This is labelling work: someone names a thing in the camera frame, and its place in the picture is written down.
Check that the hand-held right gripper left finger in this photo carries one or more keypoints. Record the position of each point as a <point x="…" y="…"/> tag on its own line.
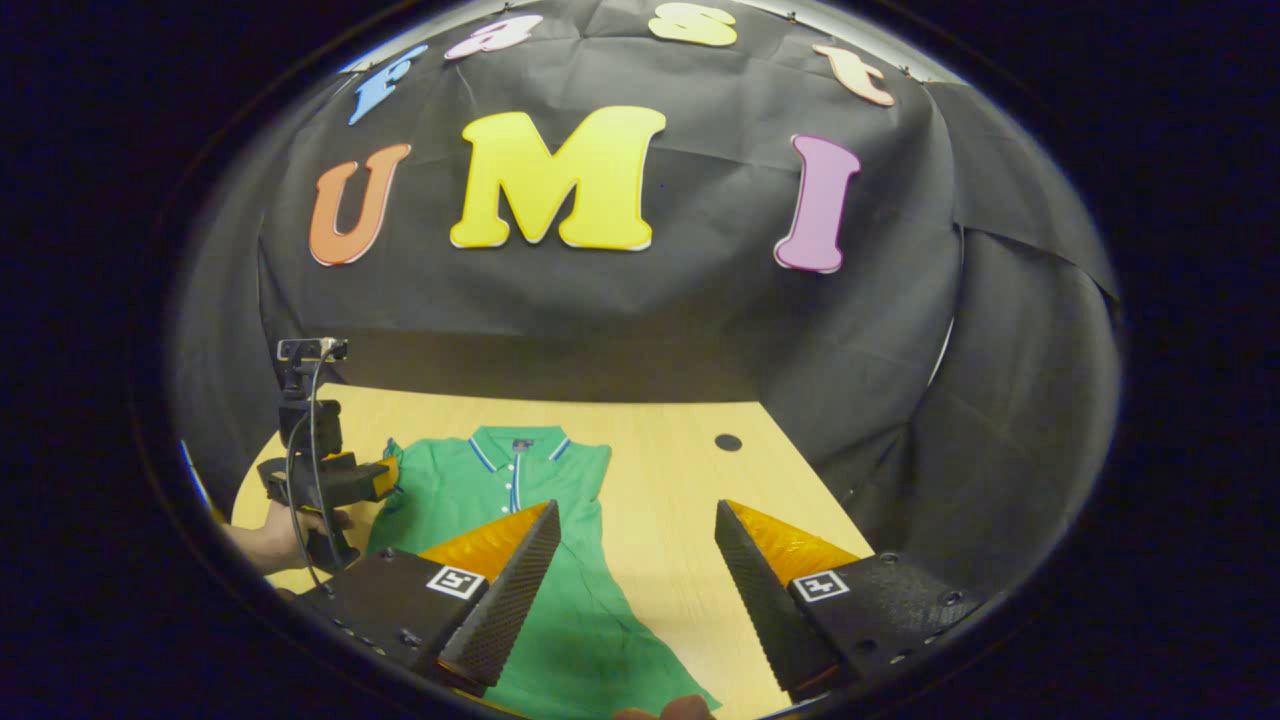
<point x="505" y="600"/>

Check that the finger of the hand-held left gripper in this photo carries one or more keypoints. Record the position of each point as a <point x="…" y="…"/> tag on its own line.
<point x="388" y="478"/>

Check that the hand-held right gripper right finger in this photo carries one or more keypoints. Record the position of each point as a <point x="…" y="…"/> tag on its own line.
<point x="760" y="610"/>

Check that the green T-shirt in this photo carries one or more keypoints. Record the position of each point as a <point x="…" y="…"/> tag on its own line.
<point x="590" y="640"/>

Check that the black table grommet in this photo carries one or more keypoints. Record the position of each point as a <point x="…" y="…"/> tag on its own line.
<point x="728" y="442"/>

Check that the black backdrop cloth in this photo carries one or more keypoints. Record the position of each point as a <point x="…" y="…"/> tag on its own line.
<point x="700" y="320"/>

